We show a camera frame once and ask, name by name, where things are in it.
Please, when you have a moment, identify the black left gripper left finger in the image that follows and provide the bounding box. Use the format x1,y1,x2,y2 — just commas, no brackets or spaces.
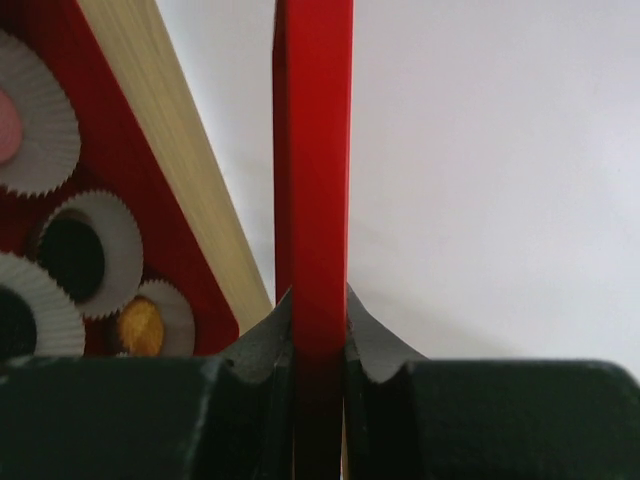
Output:
1,296,294,479

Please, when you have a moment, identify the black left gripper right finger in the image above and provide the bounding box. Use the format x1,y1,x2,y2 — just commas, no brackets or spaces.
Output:
344,293,639,479

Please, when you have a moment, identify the orange round cookie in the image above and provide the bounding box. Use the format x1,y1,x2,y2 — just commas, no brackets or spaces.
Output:
116,297,165,357

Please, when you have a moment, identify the black round cookie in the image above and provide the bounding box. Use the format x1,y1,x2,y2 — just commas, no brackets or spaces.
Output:
37,218,105,303
0,288,37,360

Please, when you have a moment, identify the pink round cookie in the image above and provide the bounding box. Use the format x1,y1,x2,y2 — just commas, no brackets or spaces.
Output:
0,91,23,163

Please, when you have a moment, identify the red box lid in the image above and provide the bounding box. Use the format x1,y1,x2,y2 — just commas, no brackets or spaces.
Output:
272,1,354,479

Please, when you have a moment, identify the red compartment cookie box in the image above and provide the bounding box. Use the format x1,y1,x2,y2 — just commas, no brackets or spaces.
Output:
1,1,239,355

